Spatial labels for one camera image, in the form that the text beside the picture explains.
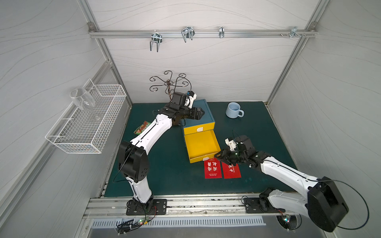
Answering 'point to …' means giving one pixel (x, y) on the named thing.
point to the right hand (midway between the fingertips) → (215, 155)
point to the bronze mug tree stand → (169, 85)
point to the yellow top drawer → (199, 128)
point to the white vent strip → (178, 221)
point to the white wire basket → (82, 131)
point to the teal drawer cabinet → (207, 118)
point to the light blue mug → (233, 109)
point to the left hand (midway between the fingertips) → (200, 112)
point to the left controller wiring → (127, 225)
